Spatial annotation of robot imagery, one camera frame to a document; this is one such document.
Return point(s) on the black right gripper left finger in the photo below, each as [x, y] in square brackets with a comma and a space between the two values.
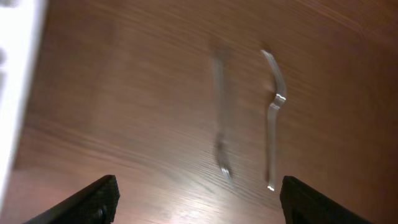
[95, 204]

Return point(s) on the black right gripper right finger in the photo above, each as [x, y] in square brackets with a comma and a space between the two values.
[302, 204]

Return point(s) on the white plastic cutlery tray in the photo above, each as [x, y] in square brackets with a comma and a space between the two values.
[22, 24]

